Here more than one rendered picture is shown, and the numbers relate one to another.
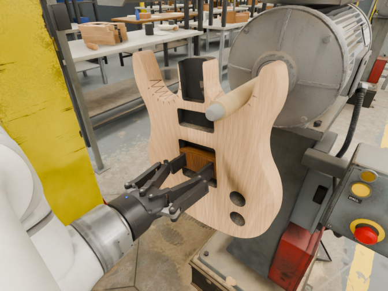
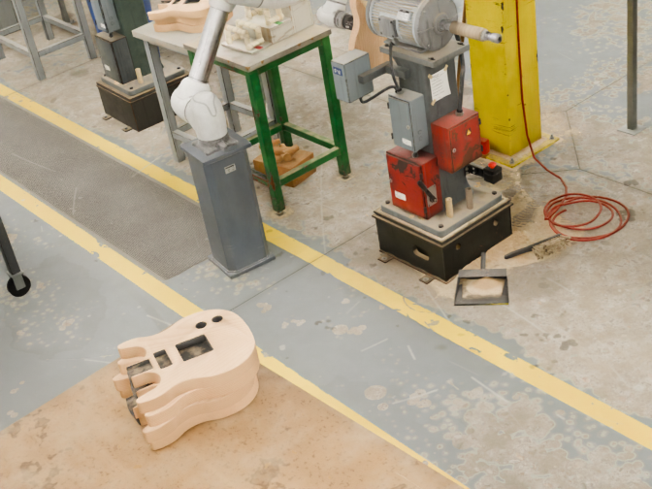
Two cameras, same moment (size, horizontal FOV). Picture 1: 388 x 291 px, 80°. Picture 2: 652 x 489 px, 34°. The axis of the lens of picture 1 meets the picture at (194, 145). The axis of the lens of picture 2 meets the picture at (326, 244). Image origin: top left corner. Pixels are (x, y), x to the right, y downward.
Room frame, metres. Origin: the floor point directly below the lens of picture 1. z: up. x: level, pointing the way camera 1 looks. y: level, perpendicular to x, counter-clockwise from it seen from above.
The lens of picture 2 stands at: (1.43, -4.94, 3.05)
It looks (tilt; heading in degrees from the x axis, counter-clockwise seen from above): 32 degrees down; 107
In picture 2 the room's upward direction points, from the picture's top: 10 degrees counter-clockwise
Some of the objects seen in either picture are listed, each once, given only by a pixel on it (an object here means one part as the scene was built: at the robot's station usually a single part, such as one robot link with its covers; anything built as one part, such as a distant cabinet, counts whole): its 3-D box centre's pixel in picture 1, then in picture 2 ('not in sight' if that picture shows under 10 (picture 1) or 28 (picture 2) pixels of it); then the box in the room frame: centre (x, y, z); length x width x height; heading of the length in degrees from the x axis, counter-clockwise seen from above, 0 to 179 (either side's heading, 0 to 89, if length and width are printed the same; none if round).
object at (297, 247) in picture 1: (299, 243); (412, 177); (0.59, -0.46, 0.49); 0.25 x 0.12 x 0.37; 141
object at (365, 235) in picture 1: (366, 232); not in sight; (0.30, -0.37, 0.98); 0.04 x 0.04 x 0.04; 51
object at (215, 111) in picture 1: (213, 113); not in sight; (0.31, -0.03, 1.25); 0.02 x 0.02 x 0.02; 51
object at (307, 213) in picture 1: (331, 162); (404, 93); (0.59, -0.45, 0.93); 0.15 x 0.10 x 0.55; 141
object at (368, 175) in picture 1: (368, 176); not in sight; (0.33, -0.33, 1.11); 0.03 x 0.01 x 0.03; 51
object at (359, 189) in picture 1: (361, 188); not in sight; (0.34, -0.34, 1.07); 0.03 x 0.01 x 0.03; 51
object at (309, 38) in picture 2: not in sight; (268, 98); (-0.35, 0.40, 0.55); 0.62 x 0.58 x 0.76; 141
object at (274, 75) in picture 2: not in sight; (276, 87); (-0.41, 0.77, 0.45); 0.05 x 0.05 x 0.90; 51
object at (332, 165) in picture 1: (342, 169); (375, 72); (0.45, -0.38, 1.02); 0.19 x 0.04 x 0.04; 51
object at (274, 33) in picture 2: not in sight; (266, 27); (-0.29, 0.41, 0.98); 0.27 x 0.16 x 0.09; 145
